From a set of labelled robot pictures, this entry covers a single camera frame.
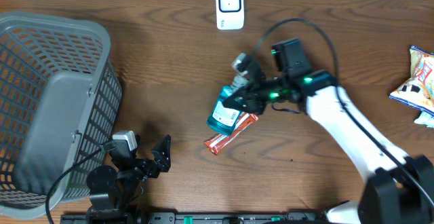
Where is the blue mouthwash bottle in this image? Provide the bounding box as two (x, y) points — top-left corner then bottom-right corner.
(206, 75), (248, 136)

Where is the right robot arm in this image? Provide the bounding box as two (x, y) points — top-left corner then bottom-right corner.
(223, 39), (433, 223)

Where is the camera cable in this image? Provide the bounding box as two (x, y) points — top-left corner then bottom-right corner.
(45, 141), (118, 224)
(252, 17), (434, 211)

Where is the grey plastic shopping basket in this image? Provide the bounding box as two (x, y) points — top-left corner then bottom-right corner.
(1, 12), (122, 219)

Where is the right camera cable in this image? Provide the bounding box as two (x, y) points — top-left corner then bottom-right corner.
(252, 17), (434, 211)

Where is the light teal snack packet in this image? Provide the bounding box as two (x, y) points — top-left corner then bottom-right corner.
(414, 112), (434, 128)

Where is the small yellow blue snack bag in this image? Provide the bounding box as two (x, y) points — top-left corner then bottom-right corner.
(389, 79), (433, 116)

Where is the black mounting rail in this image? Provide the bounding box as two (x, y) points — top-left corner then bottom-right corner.
(60, 211), (328, 224)

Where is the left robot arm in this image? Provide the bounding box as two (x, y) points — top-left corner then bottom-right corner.
(85, 131), (172, 223)

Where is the left camera cable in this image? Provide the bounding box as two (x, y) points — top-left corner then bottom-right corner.
(45, 141), (118, 224)

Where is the white barcode scanner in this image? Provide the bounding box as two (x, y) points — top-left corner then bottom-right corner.
(216, 0), (245, 31)

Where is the orange brown snack bar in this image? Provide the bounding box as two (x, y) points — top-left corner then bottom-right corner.
(204, 112), (259, 155)

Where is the large yellow snack bag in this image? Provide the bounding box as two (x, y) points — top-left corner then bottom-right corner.
(410, 45), (433, 105)

